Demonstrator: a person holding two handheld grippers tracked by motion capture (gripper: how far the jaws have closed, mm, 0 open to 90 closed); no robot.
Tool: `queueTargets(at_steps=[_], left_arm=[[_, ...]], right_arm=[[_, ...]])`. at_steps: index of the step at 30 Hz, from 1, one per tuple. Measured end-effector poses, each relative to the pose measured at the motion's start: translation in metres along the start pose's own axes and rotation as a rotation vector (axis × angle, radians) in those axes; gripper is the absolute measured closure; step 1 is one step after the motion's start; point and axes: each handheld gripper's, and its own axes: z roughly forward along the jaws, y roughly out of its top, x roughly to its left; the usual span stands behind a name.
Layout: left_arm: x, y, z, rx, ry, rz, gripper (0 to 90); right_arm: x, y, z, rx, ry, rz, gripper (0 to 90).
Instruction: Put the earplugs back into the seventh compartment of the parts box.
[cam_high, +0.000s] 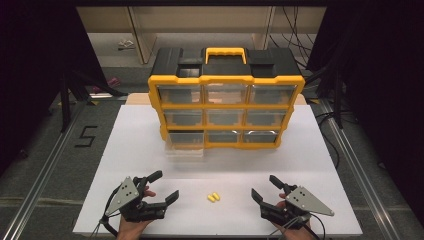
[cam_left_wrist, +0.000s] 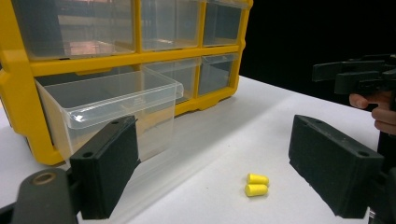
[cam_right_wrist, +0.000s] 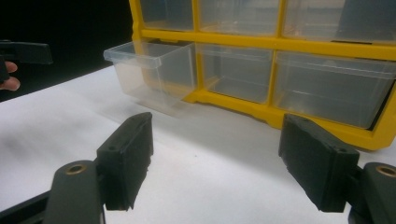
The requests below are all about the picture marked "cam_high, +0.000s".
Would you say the person's right hand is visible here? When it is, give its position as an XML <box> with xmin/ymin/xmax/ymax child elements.
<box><xmin>271</xmin><ymin>192</ymin><xmax>316</xmax><ymax>240</ymax></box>

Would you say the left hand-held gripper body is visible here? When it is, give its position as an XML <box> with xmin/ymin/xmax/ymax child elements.
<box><xmin>104</xmin><ymin>176</ymin><xmax>168</xmax><ymax>223</ymax></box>

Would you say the dark curtain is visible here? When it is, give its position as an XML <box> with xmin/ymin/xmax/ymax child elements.
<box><xmin>0</xmin><ymin>0</ymin><xmax>112</xmax><ymax>176</ymax></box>
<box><xmin>305</xmin><ymin>5</ymin><xmax>424</xmax><ymax>228</ymax></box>

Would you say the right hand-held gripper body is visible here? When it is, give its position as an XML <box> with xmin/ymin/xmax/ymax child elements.
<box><xmin>259</xmin><ymin>184</ymin><xmax>336</xmax><ymax>230</ymax></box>

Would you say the light wooden furniture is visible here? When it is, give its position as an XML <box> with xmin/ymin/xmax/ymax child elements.
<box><xmin>76</xmin><ymin>5</ymin><xmax>327</xmax><ymax>65</ymax></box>

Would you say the person's left hand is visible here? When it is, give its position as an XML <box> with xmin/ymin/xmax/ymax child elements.
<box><xmin>116</xmin><ymin>187</ymin><xmax>157</xmax><ymax>240</ymax></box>

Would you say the pink object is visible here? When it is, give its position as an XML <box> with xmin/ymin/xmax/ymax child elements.
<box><xmin>92</xmin><ymin>76</ymin><xmax>121</xmax><ymax>95</ymax></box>

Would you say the yellow black drawer organizer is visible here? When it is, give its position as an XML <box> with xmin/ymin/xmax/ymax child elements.
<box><xmin>147</xmin><ymin>46</ymin><xmax>306</xmax><ymax>150</ymax></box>

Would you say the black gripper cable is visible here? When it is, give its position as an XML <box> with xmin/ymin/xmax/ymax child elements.
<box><xmin>90</xmin><ymin>185</ymin><xmax>122</xmax><ymax>239</ymax></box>
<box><xmin>266</xmin><ymin>212</ymin><xmax>327</xmax><ymax>240</ymax></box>

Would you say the light wooden board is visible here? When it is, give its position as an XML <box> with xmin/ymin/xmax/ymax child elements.
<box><xmin>125</xmin><ymin>92</ymin><xmax>308</xmax><ymax>107</ymax></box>

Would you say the bundle of black cables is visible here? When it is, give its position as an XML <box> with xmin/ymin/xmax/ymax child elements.
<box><xmin>267</xmin><ymin>5</ymin><xmax>318</xmax><ymax>69</ymax></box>

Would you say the metal floor rail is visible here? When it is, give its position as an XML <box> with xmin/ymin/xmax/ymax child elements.
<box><xmin>0</xmin><ymin>101</ymin><xmax>86</xmax><ymax>240</ymax></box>
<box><xmin>317</xmin><ymin>99</ymin><xmax>405</xmax><ymax>240</ymax></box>

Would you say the clear plastic drawer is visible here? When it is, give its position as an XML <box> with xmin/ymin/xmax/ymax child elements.
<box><xmin>164</xmin><ymin>130</ymin><xmax>205</xmax><ymax>164</ymax></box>

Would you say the white crumpled cloth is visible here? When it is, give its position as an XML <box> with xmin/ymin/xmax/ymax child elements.
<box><xmin>117</xmin><ymin>38</ymin><xmax>136</xmax><ymax>51</ymax></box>

